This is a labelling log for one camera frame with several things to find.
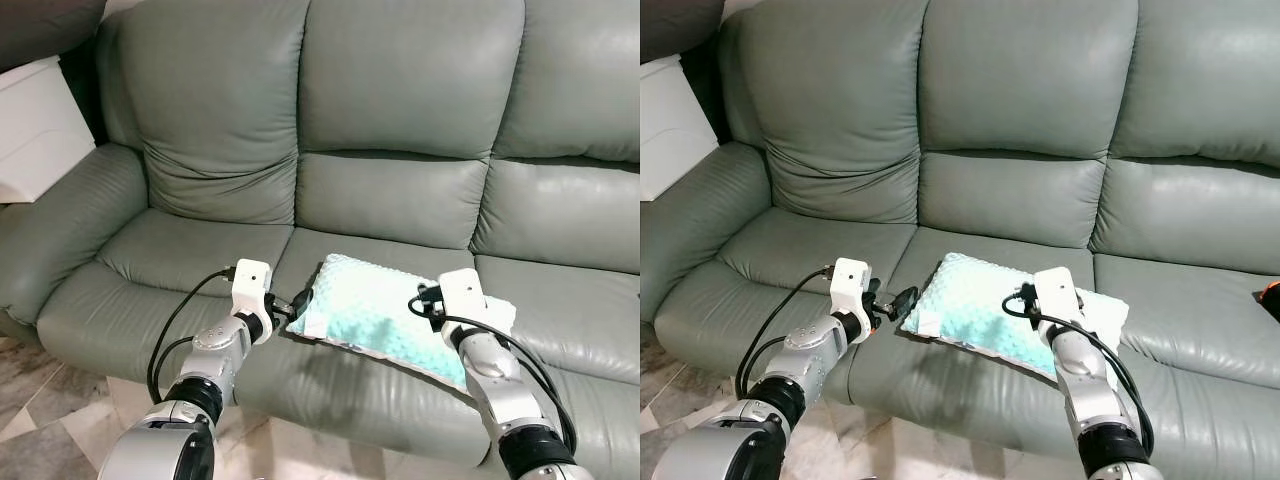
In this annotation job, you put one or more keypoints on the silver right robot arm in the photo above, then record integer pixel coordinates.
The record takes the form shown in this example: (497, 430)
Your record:
(495, 380)
(1080, 375)

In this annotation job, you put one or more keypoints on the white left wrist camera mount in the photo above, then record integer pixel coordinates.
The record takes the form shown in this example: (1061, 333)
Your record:
(848, 283)
(250, 285)

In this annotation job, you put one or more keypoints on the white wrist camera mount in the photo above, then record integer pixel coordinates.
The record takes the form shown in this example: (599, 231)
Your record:
(1057, 292)
(848, 283)
(462, 292)
(250, 285)

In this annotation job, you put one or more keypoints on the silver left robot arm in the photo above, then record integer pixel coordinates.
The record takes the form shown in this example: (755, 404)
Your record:
(815, 355)
(215, 355)

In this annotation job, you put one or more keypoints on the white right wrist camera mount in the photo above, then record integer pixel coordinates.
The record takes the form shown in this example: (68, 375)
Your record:
(1057, 292)
(462, 292)

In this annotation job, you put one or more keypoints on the white box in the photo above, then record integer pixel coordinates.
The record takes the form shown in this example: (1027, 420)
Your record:
(35, 130)
(665, 130)

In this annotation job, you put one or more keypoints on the orange black tape measure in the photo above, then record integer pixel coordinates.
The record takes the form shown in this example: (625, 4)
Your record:
(1270, 298)

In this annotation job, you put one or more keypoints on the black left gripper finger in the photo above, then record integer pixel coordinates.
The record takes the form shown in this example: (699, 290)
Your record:
(906, 301)
(302, 303)

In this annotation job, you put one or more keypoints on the teal pillow with pink edge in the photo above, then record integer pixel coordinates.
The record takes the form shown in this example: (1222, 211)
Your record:
(370, 310)
(975, 305)

